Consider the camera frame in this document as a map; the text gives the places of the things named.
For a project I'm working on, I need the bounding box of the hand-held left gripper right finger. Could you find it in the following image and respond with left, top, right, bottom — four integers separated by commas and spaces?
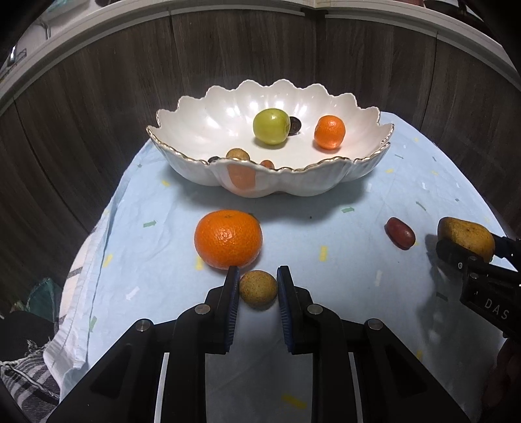
277, 265, 471, 423

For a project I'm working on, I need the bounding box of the person's right hand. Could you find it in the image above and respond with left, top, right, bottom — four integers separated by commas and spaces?
481, 337, 521, 412

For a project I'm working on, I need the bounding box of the grey striped blanket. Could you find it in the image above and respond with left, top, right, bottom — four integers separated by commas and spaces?
0, 337, 62, 412

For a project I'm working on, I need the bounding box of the red jujube date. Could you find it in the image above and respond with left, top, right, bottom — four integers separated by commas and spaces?
385, 217, 416, 250

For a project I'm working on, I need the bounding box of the yellow-green round fruit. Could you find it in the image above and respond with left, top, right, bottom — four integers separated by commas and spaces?
253, 108, 290, 145

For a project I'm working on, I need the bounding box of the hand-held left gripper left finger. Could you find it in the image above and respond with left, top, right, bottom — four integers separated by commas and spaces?
47, 265, 241, 423

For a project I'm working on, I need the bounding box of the light blue patterned tablecloth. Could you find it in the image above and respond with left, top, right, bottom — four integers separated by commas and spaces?
59, 110, 521, 423

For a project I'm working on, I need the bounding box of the large orange tangerine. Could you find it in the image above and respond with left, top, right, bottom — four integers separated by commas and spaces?
194, 210, 263, 270

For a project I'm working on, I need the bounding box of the yellow-brown oval fruit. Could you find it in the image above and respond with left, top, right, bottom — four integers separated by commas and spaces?
437, 217, 496, 263

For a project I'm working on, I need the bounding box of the white kitchen countertop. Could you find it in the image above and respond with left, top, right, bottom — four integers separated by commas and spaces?
0, 0, 521, 104

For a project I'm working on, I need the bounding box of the small orange tangerine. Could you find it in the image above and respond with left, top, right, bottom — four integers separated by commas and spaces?
314, 116, 346, 150

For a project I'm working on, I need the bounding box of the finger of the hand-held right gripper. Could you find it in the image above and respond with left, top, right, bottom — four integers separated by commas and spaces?
435, 238, 482, 279
490, 234, 521, 263

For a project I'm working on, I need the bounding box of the teal ruffled glass dish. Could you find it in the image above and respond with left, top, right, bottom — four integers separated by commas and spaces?
16, 278, 63, 326

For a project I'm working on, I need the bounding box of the white scalloped ceramic bowl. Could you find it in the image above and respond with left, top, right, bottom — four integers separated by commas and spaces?
146, 79, 395, 198

